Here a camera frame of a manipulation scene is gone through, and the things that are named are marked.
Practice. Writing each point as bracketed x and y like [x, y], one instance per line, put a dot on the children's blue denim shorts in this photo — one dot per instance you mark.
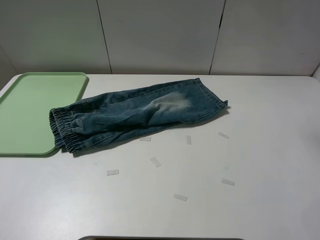
[114, 117]

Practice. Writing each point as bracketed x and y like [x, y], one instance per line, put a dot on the clear tape piece under shorts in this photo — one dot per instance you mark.
[146, 139]

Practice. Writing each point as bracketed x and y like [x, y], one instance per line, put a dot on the green plastic tray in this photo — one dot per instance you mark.
[25, 107]

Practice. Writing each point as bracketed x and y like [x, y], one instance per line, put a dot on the clear tape piece middle tilted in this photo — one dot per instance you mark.
[155, 162]

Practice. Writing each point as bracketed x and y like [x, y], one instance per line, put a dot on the clear tape piece far right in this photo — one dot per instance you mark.
[223, 135]

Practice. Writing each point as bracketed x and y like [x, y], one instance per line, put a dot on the clear tape piece left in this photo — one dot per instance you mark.
[112, 172]

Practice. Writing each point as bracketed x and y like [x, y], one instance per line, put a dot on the clear tape piece bottom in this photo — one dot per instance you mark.
[180, 197]

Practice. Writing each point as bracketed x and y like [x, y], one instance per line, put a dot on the clear tape piece lower right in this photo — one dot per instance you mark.
[228, 182]

